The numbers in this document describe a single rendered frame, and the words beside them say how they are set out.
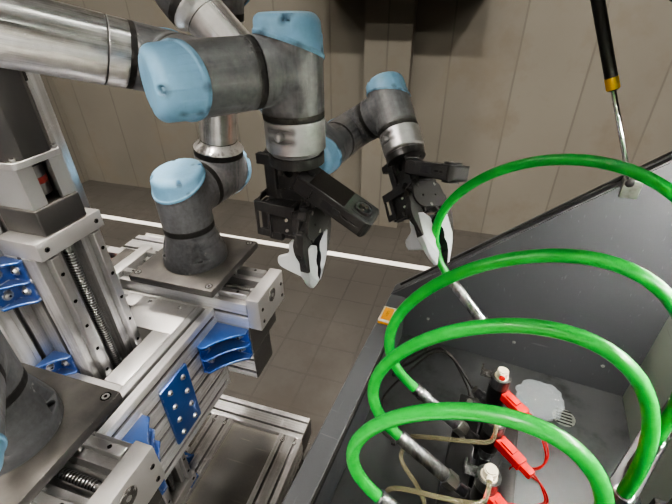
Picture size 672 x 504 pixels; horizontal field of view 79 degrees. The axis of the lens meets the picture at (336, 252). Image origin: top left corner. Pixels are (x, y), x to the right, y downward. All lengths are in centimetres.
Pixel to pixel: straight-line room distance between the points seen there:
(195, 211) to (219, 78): 54
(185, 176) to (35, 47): 45
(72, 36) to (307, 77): 24
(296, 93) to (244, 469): 135
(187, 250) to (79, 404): 37
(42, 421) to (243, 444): 100
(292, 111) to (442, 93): 253
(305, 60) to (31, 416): 61
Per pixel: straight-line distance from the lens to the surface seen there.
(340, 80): 309
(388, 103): 78
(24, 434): 75
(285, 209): 53
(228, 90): 44
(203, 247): 98
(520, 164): 59
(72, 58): 54
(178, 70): 43
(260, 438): 166
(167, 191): 92
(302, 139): 49
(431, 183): 74
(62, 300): 88
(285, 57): 47
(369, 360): 86
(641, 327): 101
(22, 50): 54
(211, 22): 77
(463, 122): 301
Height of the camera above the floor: 159
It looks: 33 degrees down
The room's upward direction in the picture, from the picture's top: 1 degrees counter-clockwise
